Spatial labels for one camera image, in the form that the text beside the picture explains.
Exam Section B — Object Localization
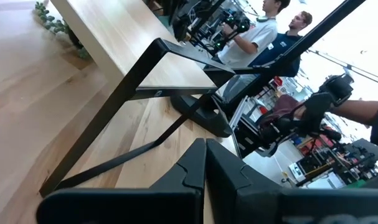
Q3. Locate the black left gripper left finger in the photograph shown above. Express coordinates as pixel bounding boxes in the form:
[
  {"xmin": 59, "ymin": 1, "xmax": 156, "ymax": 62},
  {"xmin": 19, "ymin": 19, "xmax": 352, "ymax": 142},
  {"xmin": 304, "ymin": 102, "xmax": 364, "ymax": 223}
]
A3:
[{"xmin": 35, "ymin": 138, "xmax": 207, "ymax": 224}]

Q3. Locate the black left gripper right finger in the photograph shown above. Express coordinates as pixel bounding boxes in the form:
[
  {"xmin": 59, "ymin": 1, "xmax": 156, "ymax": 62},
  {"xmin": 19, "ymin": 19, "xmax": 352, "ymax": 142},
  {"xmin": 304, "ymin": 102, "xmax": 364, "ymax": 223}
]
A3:
[{"xmin": 206, "ymin": 138, "xmax": 378, "ymax": 224}]

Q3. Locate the person's forearm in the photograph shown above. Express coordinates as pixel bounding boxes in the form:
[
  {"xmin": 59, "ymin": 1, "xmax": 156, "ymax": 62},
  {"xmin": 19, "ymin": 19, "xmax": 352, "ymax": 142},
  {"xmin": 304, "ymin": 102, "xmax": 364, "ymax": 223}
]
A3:
[{"xmin": 330, "ymin": 99, "xmax": 378, "ymax": 149}]

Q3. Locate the cluttered workbench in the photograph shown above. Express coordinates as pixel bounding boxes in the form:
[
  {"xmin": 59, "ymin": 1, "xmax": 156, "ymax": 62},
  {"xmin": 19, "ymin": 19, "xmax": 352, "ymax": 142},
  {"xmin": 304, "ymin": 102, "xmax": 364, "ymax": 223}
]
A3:
[{"xmin": 288, "ymin": 136, "xmax": 378, "ymax": 189}]

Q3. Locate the person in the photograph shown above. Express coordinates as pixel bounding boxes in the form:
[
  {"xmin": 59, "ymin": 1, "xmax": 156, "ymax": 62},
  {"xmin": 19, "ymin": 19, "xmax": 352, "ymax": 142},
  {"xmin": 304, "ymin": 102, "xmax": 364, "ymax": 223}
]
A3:
[
  {"xmin": 221, "ymin": 11, "xmax": 314, "ymax": 102},
  {"xmin": 212, "ymin": 0, "xmax": 291, "ymax": 68}
]

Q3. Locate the small green potted plant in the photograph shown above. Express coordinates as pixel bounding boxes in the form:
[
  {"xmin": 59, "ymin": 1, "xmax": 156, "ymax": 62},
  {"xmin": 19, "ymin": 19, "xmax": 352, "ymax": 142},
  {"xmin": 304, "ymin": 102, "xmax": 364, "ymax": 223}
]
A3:
[{"xmin": 32, "ymin": 1, "xmax": 92, "ymax": 60}]

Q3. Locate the black aluminium table frame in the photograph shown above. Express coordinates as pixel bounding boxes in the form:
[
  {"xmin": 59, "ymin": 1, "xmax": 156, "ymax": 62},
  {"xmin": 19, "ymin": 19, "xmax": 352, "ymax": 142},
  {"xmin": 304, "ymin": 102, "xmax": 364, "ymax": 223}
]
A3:
[{"xmin": 204, "ymin": 0, "xmax": 367, "ymax": 119}]

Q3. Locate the wooden shelf with black frame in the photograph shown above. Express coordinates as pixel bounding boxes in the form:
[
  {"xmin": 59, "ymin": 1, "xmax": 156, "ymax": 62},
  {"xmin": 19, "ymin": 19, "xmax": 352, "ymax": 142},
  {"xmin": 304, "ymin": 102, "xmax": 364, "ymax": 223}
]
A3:
[{"xmin": 39, "ymin": 0, "xmax": 239, "ymax": 198}]

